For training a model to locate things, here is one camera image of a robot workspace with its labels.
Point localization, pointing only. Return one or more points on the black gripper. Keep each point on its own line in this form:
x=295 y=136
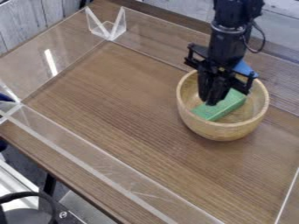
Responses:
x=221 y=69

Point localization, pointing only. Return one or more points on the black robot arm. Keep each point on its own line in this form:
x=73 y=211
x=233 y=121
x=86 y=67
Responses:
x=233 y=13

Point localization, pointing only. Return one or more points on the green rectangular block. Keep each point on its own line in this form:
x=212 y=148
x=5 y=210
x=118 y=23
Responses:
x=212 y=113

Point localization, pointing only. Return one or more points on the light wooden bowl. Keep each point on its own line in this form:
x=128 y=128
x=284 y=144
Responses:
x=235 y=125

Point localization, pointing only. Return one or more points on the black table leg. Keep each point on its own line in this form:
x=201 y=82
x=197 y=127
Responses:
x=49 y=184

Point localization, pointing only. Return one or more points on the clear acrylic tray wall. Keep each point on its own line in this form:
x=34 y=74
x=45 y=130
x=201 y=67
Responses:
x=94 y=84

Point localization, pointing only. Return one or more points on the grey metal base plate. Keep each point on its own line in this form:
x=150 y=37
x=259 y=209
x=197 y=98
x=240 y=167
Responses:
x=82 y=211

